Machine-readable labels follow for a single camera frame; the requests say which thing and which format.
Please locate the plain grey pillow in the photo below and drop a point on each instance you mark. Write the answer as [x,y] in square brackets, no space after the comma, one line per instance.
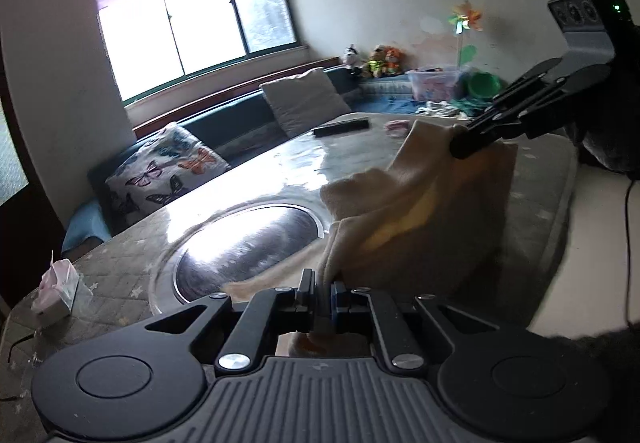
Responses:
[305,100]

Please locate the brown plush bear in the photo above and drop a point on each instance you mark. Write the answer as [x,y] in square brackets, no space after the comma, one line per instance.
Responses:
[377,65]

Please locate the orange plush toy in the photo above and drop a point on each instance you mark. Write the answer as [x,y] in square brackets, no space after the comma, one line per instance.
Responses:
[394,63]

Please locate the small pink hair clip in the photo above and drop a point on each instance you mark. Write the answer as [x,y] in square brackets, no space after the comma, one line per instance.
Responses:
[397,128]

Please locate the black and white plush toy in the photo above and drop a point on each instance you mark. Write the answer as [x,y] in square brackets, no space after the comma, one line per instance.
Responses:
[352,59]

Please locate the blue sofa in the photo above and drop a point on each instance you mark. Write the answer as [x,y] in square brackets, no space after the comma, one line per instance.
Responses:
[240,118]

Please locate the dark door with frosted glass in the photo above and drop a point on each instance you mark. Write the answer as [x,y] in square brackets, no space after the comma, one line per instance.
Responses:
[10,163]

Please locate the clear plastic storage box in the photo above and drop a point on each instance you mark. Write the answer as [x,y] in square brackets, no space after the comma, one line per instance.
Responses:
[432,85]

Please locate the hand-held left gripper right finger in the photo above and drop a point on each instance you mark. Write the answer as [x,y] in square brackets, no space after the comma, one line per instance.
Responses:
[340,310]

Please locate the black remote control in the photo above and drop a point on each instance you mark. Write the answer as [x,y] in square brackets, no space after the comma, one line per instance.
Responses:
[342,127]

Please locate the cream fleece garment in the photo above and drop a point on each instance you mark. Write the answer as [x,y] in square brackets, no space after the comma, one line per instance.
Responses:
[440,203]

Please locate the green framed window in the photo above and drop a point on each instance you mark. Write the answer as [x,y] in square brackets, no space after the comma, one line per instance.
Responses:
[200,33]

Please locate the round black induction cooktop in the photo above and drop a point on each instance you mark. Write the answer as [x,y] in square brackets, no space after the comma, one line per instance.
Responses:
[250,248]

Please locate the person's dark fleece clothing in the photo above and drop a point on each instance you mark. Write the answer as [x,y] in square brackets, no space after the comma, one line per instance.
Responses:
[610,383]

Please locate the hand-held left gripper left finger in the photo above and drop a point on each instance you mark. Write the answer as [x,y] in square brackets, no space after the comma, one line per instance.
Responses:
[307,308]

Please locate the colourful pinwheel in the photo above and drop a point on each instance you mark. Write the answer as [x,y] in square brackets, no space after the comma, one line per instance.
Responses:
[465,18]

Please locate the pink and green tissue box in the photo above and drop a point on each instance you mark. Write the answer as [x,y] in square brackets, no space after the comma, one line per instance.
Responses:
[57,288]

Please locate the green plastic bowl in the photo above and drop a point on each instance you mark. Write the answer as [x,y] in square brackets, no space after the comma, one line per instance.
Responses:
[485,85]

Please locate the butterfly print pillow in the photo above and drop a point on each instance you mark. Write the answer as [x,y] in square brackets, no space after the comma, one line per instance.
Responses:
[165,173]

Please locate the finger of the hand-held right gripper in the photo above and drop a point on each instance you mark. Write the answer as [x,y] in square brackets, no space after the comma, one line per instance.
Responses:
[480,138]
[525,85]

